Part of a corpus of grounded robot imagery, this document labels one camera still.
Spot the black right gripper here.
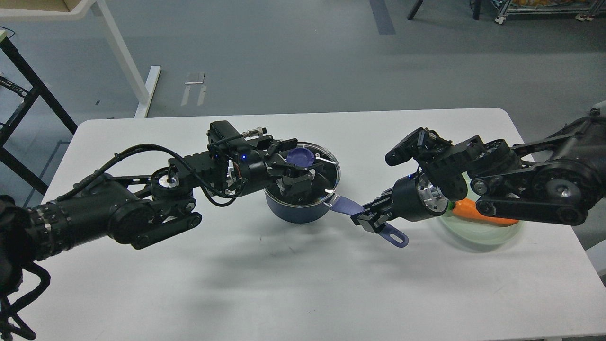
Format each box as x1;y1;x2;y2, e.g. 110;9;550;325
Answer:
350;173;449;234

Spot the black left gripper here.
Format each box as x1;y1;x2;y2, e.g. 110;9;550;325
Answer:
230;139;315;205

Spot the glass lid with purple knob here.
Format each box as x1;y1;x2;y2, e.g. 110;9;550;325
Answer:
268;142;341;201

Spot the blue saucepan with purple handle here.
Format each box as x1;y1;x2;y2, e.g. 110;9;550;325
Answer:
265;188;409;248

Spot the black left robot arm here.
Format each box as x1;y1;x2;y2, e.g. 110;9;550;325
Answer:
0;120;324;341

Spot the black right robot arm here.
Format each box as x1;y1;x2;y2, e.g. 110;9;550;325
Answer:
351;108;606;233

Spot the orange toy carrot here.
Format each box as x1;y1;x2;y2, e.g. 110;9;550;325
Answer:
447;198;520;226

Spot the pale green plate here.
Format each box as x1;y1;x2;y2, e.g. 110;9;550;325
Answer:
439;173;524;246

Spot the black metal rack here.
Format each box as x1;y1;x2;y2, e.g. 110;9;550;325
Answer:
0;29;78;195

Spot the metal cart with casters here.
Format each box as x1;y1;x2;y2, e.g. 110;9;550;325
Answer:
494;0;605;25

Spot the white table frame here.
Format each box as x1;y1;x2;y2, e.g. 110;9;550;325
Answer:
0;0;162;118

